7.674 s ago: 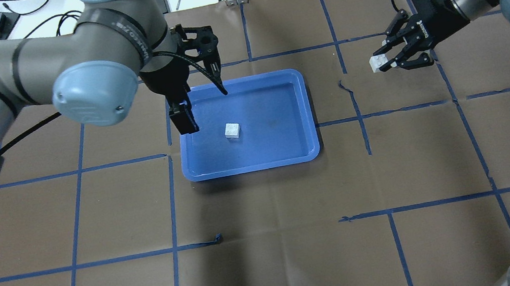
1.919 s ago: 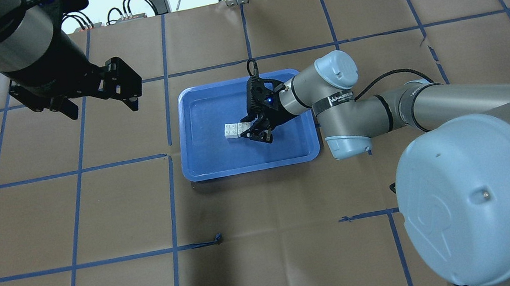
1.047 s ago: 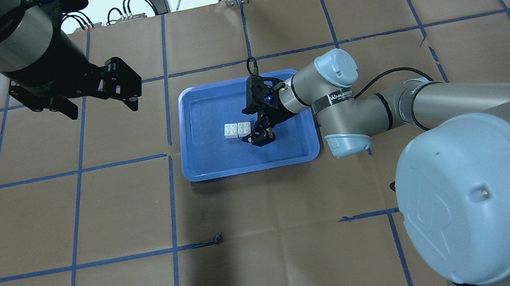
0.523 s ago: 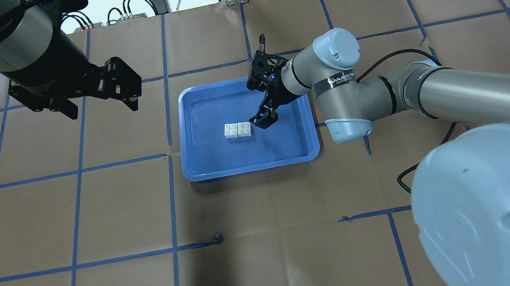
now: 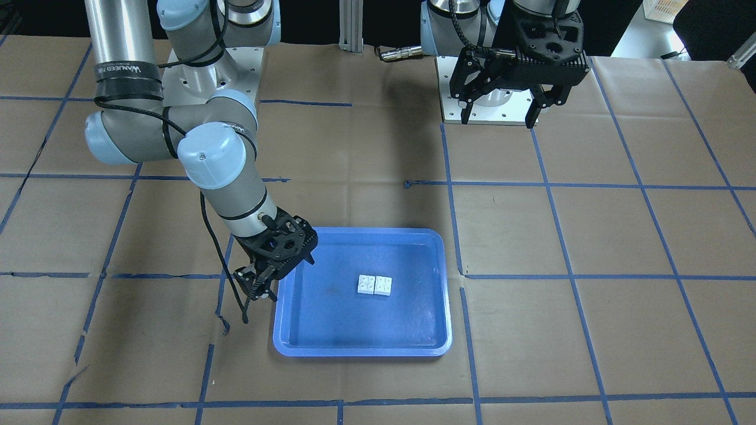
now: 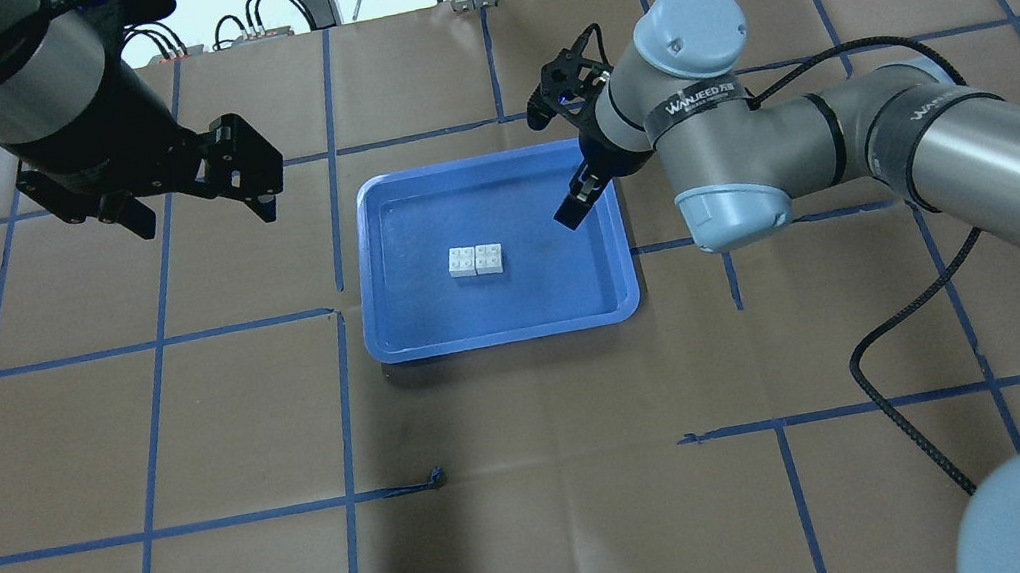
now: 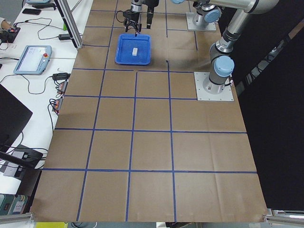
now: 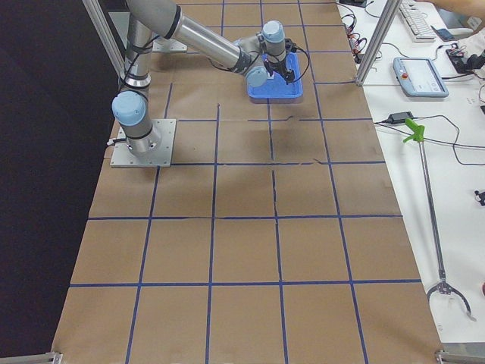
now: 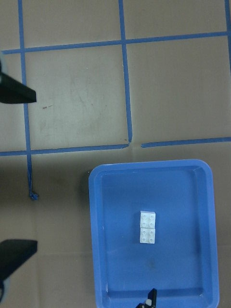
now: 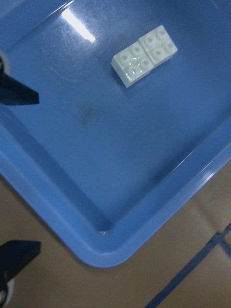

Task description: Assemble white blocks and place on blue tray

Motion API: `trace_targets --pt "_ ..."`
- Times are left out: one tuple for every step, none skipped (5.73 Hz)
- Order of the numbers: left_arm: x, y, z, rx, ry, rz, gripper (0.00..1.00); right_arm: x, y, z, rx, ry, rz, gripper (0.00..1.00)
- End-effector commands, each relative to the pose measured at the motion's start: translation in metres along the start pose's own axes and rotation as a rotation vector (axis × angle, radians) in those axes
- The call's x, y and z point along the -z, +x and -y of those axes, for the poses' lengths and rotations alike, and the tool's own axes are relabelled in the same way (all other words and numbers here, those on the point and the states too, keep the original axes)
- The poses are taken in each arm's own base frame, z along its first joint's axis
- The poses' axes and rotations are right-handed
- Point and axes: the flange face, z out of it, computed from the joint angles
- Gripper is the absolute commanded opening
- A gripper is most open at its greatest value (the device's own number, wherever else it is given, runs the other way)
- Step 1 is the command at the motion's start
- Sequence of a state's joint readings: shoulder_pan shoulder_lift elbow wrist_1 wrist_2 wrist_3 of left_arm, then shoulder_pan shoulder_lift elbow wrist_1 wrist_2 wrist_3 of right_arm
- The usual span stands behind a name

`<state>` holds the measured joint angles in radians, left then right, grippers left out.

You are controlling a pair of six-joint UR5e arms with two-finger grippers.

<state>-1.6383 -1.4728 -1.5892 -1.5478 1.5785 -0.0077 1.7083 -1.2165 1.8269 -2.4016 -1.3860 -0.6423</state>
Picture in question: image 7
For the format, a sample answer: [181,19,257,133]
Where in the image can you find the aluminium frame post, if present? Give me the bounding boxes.
[54,0,83,50]

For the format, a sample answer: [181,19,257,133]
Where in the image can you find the blue plastic tray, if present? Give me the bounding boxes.
[115,33,151,66]

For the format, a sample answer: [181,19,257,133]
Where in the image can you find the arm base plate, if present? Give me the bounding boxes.
[194,72,234,102]
[186,12,216,32]

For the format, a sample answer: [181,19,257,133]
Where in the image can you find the teach pendant tablet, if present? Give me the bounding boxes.
[13,45,52,75]

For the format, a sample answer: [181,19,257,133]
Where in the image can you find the person hand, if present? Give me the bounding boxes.
[0,17,11,30]

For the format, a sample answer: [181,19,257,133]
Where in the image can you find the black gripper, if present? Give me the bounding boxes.
[145,0,159,29]
[123,9,142,36]

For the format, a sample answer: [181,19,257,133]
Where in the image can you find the black smartphone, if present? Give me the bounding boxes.
[22,8,41,15]

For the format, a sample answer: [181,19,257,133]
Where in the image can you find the black power adapter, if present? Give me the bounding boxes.
[58,34,70,40]

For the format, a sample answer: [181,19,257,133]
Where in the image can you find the black monitor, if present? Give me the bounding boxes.
[0,85,33,152]

